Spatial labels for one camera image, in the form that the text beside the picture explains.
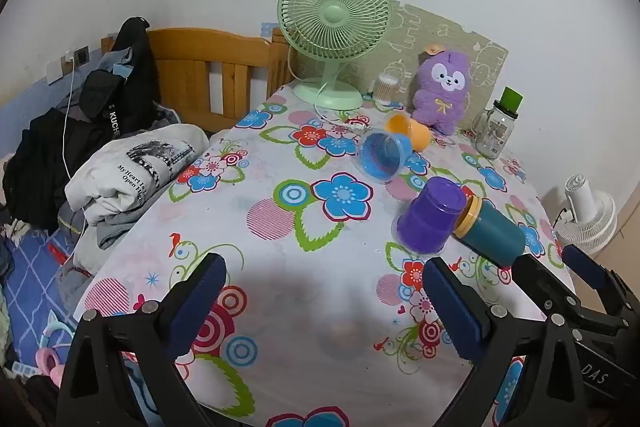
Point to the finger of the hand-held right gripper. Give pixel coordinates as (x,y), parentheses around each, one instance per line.
(585,264)
(537,279)

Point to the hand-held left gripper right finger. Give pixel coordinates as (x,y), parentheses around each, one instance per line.
(452,307)

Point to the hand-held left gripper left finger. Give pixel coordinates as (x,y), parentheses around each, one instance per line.
(202,302)

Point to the teal cup with yellow rim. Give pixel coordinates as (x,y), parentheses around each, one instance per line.
(492,234)

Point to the purple plastic cup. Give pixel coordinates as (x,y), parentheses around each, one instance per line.
(430,217)

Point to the blue plastic cup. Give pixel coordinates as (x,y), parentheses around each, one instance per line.
(382,157)

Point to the orange plastic cup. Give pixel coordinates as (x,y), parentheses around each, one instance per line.
(415,134)

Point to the white floor fan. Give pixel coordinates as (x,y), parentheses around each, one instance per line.
(585,212)

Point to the grey folded clothes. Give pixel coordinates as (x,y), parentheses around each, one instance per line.
(110,232)

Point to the floral tablecloth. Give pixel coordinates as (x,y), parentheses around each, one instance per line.
(280,187)

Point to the glass bottle with green lid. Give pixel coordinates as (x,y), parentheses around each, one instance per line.
(495,132)

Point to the white printed shirt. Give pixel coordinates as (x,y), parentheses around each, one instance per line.
(150,157)

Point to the pink headphones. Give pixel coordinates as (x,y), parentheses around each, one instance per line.
(47,359)

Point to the blue checked bed sheet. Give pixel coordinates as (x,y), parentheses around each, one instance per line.
(35,277)

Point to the purple plush toy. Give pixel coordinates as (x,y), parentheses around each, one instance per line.
(442,102)

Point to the black clothing pile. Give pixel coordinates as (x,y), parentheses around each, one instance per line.
(45,167)

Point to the clear cotton swab container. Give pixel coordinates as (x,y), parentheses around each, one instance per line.
(386,89)

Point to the black jacket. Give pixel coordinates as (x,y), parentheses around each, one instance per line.
(135,82)

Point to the wooden bed headboard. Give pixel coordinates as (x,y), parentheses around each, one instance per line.
(200,52)

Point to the beige printed board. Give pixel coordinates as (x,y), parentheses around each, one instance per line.
(425,27)

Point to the green desk fan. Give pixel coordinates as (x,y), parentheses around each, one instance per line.
(334,14)

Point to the wall socket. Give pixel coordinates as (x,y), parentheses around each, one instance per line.
(80,55)

